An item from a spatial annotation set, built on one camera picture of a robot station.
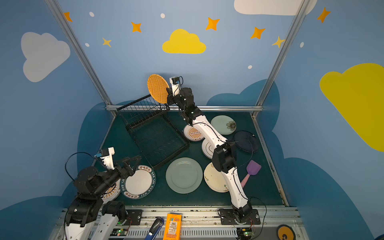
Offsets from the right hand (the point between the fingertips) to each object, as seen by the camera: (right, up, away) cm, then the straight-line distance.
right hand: (168, 86), depth 81 cm
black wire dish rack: (-18, -23, +30) cm, 42 cm away
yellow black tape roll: (+59, -75, -9) cm, 96 cm away
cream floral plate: (+27, -54, +5) cm, 60 cm away
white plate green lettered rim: (-16, -56, +2) cm, 58 cm away
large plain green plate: (+8, -52, +8) cm, 53 cm away
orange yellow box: (+5, -69, -13) cm, 71 cm away
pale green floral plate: (+38, -21, +32) cm, 54 cm away
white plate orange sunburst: (+13, -28, +28) cm, 41 cm away
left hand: (-12, -37, -15) cm, 42 cm away
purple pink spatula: (+51, -48, +9) cm, 71 cm away
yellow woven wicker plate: (-7, +1, +6) cm, 10 cm away
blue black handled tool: (-4, -70, -14) cm, 71 cm away
